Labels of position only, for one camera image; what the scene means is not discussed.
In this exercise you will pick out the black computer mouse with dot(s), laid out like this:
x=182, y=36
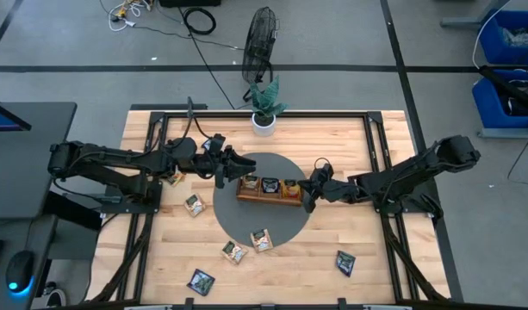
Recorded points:
x=19, y=269

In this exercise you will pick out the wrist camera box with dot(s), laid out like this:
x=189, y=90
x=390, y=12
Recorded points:
x=326, y=172
x=217, y=142

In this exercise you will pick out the orange tea packet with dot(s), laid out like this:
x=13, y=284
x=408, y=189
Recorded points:
x=291, y=189

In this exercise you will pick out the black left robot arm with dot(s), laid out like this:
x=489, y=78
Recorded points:
x=117, y=161

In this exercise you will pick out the grey desk leg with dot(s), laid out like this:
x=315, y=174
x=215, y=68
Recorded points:
x=466, y=20

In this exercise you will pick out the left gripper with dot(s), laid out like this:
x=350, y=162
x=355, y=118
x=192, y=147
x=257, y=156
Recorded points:
x=216, y=163

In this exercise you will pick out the black floor fan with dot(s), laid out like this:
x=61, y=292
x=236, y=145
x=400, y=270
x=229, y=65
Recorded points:
x=259, y=43

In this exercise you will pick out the wooden tea box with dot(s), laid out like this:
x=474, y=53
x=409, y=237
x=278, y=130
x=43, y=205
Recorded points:
x=268, y=200

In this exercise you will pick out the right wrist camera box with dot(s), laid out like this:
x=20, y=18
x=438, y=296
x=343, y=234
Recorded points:
x=326, y=172

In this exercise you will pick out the black aluminium table frame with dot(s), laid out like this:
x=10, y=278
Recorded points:
x=311, y=114

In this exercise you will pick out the round grey woven mat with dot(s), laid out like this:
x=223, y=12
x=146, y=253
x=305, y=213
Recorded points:
x=263, y=219

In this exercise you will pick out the green snake plant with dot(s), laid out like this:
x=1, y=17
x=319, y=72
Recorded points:
x=265, y=101

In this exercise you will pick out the blue storage bin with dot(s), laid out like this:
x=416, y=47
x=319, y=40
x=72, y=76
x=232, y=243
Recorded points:
x=487, y=107
x=492, y=47

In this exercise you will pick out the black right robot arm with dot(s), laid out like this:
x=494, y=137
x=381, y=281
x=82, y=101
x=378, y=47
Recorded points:
x=410, y=172

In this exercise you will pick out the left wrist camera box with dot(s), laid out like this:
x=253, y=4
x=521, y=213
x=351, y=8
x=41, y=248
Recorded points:
x=217, y=142

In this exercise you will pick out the white plant pot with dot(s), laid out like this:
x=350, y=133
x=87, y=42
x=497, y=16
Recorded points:
x=263, y=129

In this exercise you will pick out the black desk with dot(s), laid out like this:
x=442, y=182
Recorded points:
x=31, y=172

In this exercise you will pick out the black bar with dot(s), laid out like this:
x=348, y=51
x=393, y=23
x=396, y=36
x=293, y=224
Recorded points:
x=505, y=86

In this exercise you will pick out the black power strip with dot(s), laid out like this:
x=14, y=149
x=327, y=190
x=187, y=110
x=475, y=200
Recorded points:
x=190, y=2

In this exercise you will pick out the blue lit screen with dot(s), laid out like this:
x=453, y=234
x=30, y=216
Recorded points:
x=1, y=122

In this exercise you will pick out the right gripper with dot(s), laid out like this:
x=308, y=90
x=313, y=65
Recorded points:
x=334, y=190

